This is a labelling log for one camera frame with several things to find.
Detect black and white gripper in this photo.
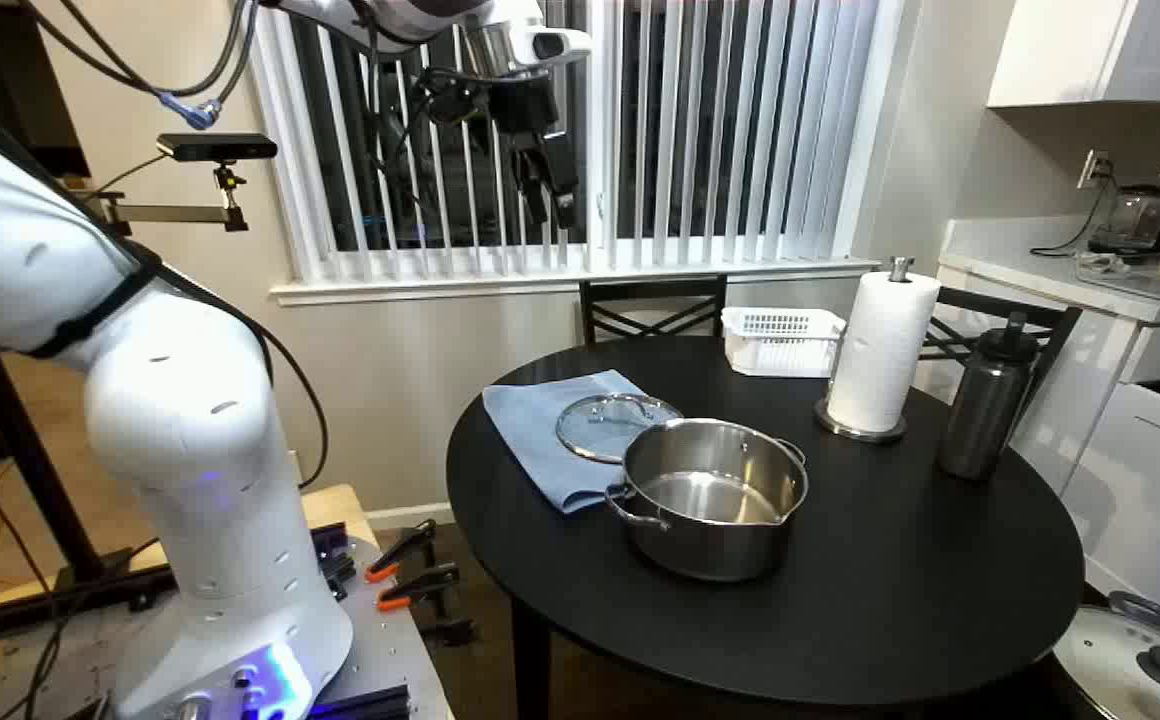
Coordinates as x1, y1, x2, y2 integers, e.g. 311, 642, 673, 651
472, 10, 596, 234

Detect glass lid with metal handle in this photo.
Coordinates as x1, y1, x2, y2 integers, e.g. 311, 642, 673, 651
552, 387, 688, 467

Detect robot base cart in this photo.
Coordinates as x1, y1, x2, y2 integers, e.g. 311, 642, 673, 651
0, 479, 457, 720

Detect silver pot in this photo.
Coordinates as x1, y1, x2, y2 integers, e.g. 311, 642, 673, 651
600, 413, 813, 587

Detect black wooden chair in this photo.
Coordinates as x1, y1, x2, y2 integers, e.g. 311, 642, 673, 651
918, 286, 1084, 405
578, 274, 732, 353

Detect white vertical window blinds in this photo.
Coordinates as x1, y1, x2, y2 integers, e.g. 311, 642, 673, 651
289, 0, 883, 274

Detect blue cloth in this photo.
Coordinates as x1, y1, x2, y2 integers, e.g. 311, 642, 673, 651
478, 367, 684, 522

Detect clear plastic container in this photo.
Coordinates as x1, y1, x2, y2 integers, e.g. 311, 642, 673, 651
715, 306, 847, 385

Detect metal paper towel holder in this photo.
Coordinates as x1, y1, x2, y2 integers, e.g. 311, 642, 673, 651
813, 251, 922, 448

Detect white paper towel roll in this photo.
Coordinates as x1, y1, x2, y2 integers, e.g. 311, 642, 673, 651
824, 270, 946, 436

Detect orange black clamp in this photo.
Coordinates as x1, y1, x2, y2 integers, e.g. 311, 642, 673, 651
375, 555, 463, 619
364, 516, 446, 586

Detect black table leg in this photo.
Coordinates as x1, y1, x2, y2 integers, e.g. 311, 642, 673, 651
510, 598, 558, 720

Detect steel water bottle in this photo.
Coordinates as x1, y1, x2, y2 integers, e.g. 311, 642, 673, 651
934, 323, 1045, 484

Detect white kitchen counter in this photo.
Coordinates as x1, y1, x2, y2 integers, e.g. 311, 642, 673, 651
936, 216, 1160, 329

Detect white upper cabinet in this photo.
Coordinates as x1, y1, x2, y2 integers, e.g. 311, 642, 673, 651
983, 0, 1160, 114

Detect white cabinet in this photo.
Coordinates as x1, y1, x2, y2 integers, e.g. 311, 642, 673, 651
983, 0, 1160, 114
1012, 314, 1160, 635

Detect black metal stand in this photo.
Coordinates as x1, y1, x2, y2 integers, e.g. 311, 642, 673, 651
0, 335, 179, 626

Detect black countertop appliance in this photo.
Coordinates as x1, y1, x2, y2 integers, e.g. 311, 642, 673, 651
1090, 181, 1160, 263

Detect white lower cabinet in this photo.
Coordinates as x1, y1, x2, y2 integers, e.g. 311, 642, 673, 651
1012, 314, 1160, 635

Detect white round appliance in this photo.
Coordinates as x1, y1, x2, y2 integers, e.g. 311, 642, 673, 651
1048, 594, 1160, 720

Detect white window frame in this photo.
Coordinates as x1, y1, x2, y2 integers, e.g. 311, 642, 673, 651
254, 0, 922, 314

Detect black stereo camera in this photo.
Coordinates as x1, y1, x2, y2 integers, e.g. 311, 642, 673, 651
155, 129, 281, 163

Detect camera mount arm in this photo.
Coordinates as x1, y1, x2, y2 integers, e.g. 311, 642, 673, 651
81, 155, 256, 239

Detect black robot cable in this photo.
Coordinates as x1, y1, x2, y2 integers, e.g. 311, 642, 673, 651
18, 0, 268, 131

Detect white wall outlet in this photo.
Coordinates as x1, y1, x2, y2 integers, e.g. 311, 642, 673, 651
1074, 148, 1117, 194

